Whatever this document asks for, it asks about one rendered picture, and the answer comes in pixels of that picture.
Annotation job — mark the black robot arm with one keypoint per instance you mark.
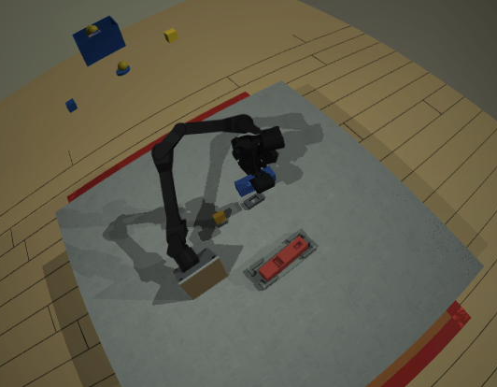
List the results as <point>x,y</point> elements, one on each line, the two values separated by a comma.
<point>270,141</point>

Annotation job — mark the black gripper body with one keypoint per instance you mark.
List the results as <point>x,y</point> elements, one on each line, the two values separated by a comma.
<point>263,181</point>

